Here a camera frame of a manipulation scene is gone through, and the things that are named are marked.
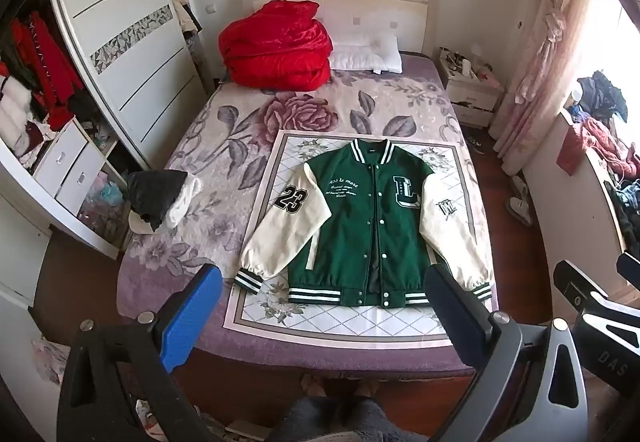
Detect white quilted floral mat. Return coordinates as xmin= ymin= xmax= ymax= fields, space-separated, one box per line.
xmin=222 ymin=129 xmax=483 ymax=348

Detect dark clothes pile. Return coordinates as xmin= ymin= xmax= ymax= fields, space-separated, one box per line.
xmin=577 ymin=70 xmax=628 ymax=123

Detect white wardrobe drawer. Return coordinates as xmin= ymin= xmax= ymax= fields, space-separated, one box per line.
xmin=34 ymin=124 xmax=90 ymax=197
xmin=56 ymin=142 xmax=107 ymax=217

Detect person's grey trouser legs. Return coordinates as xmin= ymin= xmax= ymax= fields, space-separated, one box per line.
xmin=267 ymin=397 xmax=416 ymax=442

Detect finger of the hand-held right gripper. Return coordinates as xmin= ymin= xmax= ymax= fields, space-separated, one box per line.
xmin=616 ymin=252 xmax=640 ymax=280
xmin=552 ymin=260 xmax=611 ymax=317

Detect white folded clothes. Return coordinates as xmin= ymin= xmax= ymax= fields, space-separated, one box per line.
xmin=0 ymin=76 xmax=31 ymax=147

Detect white pillow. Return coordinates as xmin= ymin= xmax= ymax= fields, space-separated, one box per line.
xmin=328 ymin=32 xmax=403 ymax=74

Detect white nightstand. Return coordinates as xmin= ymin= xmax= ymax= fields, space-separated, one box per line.
xmin=434 ymin=46 xmax=505 ymax=129

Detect green varsity jacket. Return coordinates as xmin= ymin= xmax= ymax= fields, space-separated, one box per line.
xmin=234 ymin=138 xmax=496 ymax=310

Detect black cloth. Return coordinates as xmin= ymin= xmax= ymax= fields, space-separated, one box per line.
xmin=127 ymin=169 xmax=188 ymax=230

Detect pink curtain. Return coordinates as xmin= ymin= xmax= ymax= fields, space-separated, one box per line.
xmin=492 ymin=0 xmax=601 ymax=175

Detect red quilt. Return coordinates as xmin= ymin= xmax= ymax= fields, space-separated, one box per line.
xmin=218 ymin=0 xmax=333 ymax=92

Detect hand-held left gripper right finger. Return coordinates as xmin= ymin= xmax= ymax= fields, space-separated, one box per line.
xmin=424 ymin=264 xmax=591 ymax=442

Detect bed with purple floral sheet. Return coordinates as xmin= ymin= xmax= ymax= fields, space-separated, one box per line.
xmin=117 ymin=0 xmax=493 ymax=378

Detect white cloth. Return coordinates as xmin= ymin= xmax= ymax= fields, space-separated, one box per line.
xmin=129 ymin=174 xmax=203 ymax=235

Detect red hanging clothes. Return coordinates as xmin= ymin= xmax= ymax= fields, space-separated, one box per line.
xmin=10 ymin=12 xmax=86 ymax=133

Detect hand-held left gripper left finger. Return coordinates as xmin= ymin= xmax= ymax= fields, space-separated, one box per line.
xmin=56 ymin=264 xmax=223 ymax=442

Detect white wardrobe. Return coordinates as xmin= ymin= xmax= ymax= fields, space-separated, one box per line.
xmin=0 ymin=0 xmax=208 ymax=303

